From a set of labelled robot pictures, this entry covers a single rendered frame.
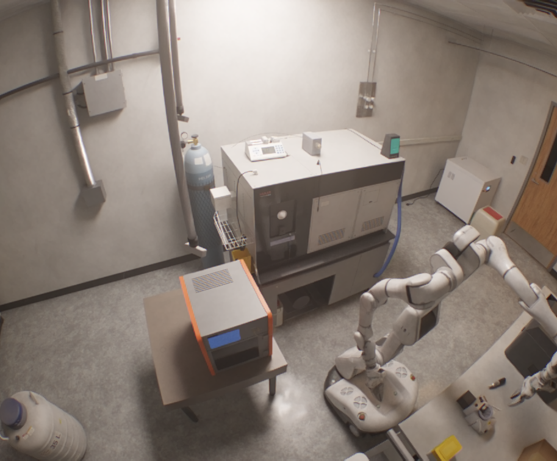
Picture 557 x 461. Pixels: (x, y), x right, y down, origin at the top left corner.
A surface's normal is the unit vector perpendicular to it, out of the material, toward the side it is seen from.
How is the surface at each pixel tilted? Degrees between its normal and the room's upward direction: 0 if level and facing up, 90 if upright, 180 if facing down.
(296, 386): 0
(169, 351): 0
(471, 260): 90
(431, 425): 0
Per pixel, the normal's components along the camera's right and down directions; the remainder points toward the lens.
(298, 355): 0.02, -0.78
